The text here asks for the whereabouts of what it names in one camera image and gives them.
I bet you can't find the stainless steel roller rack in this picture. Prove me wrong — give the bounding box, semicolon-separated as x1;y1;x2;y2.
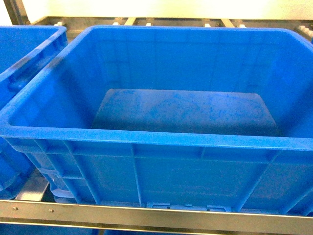
0;0;313;235

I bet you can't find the lower left blue crate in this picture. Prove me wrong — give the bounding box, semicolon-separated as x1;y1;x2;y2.
0;224;98;235

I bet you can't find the blue plastic crate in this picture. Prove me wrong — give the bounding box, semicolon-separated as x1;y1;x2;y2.
0;25;68;200
0;24;313;217

